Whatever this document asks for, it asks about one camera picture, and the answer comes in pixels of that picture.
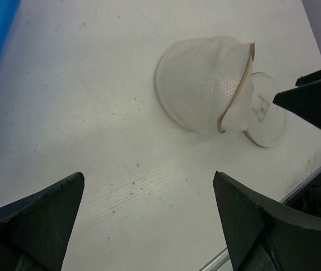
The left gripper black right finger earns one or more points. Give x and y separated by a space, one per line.
261 226

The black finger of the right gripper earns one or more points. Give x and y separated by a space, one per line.
304 102
310 78

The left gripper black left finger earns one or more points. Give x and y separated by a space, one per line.
35 230

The round beige mesh laundry bag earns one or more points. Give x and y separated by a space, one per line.
208 85

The aluminium mounting rail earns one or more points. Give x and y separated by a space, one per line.
290 197

